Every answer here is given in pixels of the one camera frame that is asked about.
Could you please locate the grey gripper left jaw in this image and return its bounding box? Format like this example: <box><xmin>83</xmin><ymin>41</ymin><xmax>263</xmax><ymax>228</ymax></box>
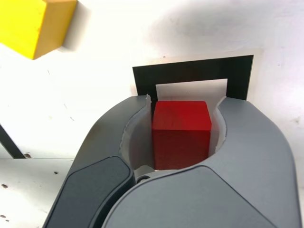
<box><xmin>44</xmin><ymin>94</ymin><xmax>155</xmax><ymax>228</ymax></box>

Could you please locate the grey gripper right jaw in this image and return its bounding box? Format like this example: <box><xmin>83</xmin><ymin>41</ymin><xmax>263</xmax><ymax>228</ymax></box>
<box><xmin>102</xmin><ymin>96</ymin><xmax>299</xmax><ymax>228</ymax></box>

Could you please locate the red cube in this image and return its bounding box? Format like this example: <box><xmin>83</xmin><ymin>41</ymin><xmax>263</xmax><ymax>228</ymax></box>
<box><xmin>152</xmin><ymin>100</ymin><xmax>212</xmax><ymax>171</ymax></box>

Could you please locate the yellow cube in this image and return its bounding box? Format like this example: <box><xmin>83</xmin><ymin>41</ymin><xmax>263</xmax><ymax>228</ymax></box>
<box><xmin>0</xmin><ymin>0</ymin><xmax>77</xmax><ymax>60</ymax></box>

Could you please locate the black tape square outline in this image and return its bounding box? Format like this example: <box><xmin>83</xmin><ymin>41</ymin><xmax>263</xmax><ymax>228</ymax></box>
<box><xmin>132</xmin><ymin>55</ymin><xmax>255</xmax><ymax>114</ymax></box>

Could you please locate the black tape strip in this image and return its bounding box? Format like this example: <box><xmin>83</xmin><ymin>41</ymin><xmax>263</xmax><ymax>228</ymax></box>
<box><xmin>0</xmin><ymin>123</ymin><xmax>26</xmax><ymax>159</ymax></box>

